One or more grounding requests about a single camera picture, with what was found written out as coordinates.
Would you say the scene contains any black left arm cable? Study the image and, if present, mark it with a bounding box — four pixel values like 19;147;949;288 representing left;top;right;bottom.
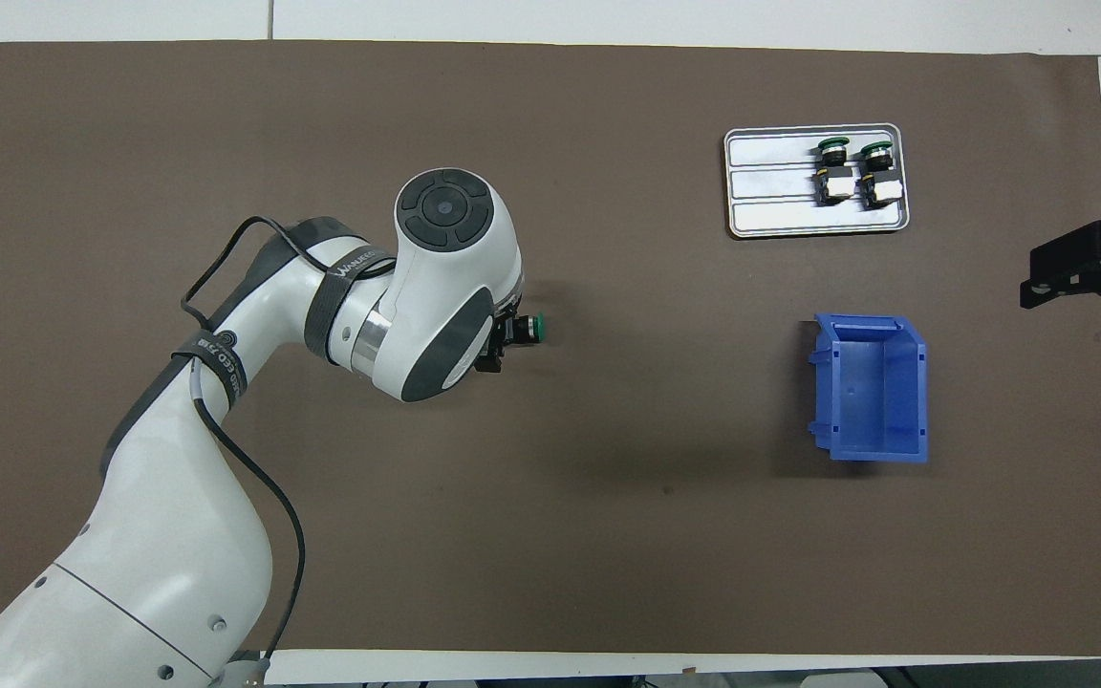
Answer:
180;216;307;665

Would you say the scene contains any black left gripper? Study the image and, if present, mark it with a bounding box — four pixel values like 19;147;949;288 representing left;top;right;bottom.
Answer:
474;304;517;374

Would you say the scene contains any silver metal tray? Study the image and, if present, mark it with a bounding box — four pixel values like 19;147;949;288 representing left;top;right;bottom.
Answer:
723;123;911;239

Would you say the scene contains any blue plastic bin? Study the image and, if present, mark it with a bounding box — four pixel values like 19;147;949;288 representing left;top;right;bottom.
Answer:
807;313;930;464

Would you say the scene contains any brown table mat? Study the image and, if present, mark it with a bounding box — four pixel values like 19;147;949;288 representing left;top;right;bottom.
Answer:
0;40;1101;658

